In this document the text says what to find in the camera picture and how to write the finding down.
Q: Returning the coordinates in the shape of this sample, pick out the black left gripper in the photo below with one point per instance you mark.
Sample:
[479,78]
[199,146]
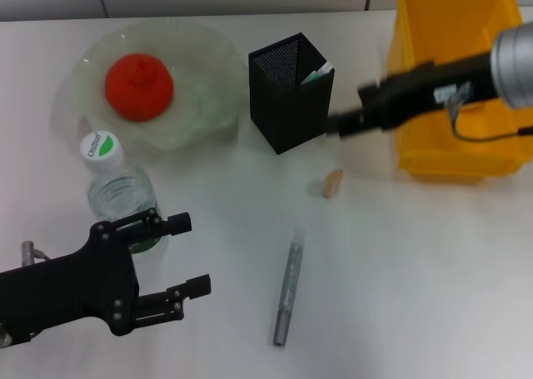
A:
[75,287]

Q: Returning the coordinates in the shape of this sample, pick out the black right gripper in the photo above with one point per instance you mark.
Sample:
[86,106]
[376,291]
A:
[416,93]

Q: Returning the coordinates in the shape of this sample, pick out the green utility knife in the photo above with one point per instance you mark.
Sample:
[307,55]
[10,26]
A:
[318,74]

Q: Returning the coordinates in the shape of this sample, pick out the clear green-label water bottle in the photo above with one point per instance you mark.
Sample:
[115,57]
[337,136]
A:
[118,191]

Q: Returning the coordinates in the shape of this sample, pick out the red tomato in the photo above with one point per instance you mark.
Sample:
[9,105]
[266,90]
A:
[139,87]

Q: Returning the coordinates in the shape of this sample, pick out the black mesh pen holder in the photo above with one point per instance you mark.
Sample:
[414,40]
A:
[283,112]

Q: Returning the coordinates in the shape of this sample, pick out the grey glitter pen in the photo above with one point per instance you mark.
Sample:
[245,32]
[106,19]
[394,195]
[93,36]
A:
[289,283]

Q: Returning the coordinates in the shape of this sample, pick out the clear glass fruit plate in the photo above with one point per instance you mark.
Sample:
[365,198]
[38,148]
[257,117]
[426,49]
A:
[204,87]

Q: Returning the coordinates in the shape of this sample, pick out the yellow plastic bin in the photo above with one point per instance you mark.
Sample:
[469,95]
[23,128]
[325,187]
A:
[458,154]

